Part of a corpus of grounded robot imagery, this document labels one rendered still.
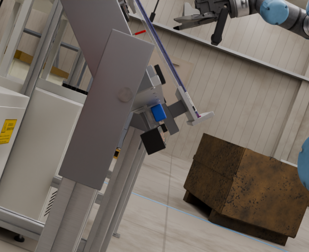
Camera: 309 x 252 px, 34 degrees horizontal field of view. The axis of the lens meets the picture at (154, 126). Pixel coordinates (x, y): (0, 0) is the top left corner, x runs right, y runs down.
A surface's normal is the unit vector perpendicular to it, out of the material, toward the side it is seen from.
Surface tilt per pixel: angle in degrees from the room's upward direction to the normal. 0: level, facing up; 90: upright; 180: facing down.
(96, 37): 90
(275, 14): 114
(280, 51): 90
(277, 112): 90
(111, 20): 90
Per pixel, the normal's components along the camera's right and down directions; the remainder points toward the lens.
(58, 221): -0.03, 0.01
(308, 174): -0.92, -0.22
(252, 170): 0.26, 0.12
